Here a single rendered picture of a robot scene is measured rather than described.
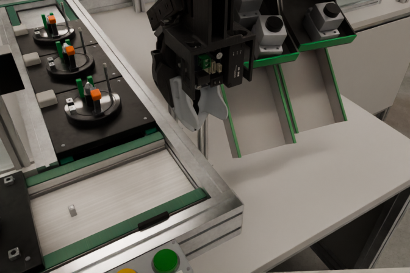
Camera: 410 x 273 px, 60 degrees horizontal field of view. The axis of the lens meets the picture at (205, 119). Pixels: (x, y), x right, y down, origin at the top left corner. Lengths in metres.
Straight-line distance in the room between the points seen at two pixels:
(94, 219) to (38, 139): 0.27
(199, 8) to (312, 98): 0.58
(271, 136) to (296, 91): 0.13
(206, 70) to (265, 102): 0.45
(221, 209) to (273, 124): 0.22
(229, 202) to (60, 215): 0.35
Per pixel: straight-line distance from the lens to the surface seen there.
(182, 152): 0.80
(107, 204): 0.79
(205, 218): 0.69
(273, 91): 0.80
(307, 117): 0.85
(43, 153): 0.89
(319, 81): 0.89
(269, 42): 0.65
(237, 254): 0.76
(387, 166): 1.02
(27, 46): 1.35
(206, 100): 0.43
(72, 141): 0.87
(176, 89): 0.40
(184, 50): 0.33
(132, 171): 0.84
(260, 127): 0.78
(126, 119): 0.90
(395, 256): 1.96
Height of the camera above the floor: 1.52
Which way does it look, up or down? 39 degrees down
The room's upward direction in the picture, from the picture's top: straight up
